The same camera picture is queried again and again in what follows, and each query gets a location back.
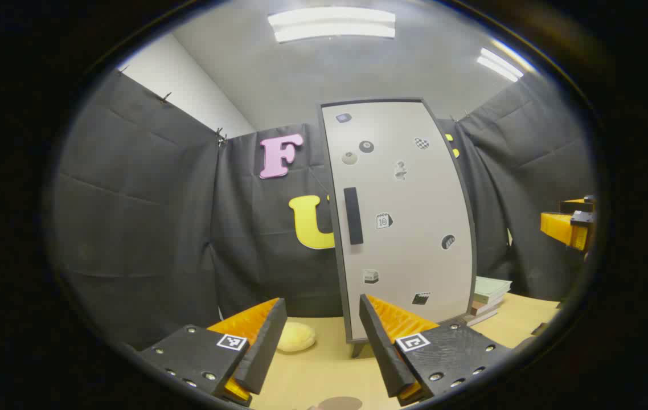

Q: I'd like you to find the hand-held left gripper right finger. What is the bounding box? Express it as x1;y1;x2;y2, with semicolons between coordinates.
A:
359;294;514;407

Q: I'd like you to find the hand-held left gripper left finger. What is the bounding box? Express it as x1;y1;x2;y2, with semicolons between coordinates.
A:
139;297;289;408

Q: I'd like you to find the white cabinet door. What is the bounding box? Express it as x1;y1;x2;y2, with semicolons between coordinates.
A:
318;98;477;343

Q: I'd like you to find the black door handle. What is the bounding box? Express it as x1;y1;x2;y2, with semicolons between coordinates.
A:
343;187;364;245

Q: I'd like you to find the grey cabinet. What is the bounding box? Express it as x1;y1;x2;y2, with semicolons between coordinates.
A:
319;98;478;358

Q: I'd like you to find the pale yellow round bun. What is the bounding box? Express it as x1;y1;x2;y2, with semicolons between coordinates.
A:
277;322;317;352

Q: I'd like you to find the green book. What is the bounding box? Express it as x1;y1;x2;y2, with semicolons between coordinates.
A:
474;276;512;304

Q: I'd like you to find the grey book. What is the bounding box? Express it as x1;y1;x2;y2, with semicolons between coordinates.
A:
464;307;498;327

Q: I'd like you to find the small ceiling light panel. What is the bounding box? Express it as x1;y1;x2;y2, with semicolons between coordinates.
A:
477;47;525;83

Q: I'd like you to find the black backdrop cloth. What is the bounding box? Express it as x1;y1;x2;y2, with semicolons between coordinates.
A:
51;68;595;351

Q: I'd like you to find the large ceiling light panel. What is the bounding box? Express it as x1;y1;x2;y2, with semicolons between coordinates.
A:
267;7;397;44

